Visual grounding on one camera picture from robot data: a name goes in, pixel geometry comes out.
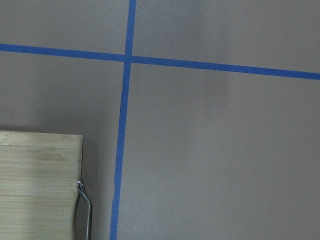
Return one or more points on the wooden cutting board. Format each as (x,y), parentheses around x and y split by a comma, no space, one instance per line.
(40,184)

